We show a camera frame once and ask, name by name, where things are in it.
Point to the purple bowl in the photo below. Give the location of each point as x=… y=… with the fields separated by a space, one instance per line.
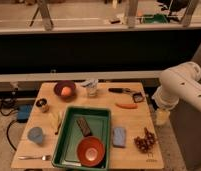
x=65 y=83

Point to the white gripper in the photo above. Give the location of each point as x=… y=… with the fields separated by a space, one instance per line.
x=162 y=116

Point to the dark chocolate bar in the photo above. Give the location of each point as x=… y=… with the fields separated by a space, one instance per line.
x=84 y=127

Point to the orange fruit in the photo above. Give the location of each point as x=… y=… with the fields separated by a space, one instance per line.
x=66 y=91

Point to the blue power box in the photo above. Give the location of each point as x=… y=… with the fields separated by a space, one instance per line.
x=24 y=113

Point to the blue cup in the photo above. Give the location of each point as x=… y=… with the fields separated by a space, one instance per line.
x=35 y=135

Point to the green plastic tray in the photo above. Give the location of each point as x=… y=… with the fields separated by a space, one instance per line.
x=70 y=135

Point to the small dark tin can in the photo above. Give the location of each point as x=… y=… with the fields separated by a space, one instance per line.
x=42 y=105

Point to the small dark square box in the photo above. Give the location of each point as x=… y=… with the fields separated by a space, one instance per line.
x=138 y=97

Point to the clear plastic cup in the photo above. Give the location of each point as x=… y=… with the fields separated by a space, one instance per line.
x=91 y=87

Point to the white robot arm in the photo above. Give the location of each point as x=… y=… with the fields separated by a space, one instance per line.
x=178 y=82

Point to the banana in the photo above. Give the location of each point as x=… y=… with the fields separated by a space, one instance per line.
x=55 y=121

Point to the wooden table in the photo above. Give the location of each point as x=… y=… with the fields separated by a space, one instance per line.
x=134 y=120

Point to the bunch of dark grapes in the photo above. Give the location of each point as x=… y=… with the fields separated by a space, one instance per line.
x=146 y=143

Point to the red bowl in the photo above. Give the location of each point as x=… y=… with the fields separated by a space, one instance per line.
x=90 y=151

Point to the silver fork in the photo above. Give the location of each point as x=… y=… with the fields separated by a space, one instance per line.
x=44 y=157

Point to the blue sponge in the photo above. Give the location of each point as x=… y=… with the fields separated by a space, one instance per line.
x=119 y=137

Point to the black handled knife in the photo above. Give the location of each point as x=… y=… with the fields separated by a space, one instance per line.
x=119 y=90

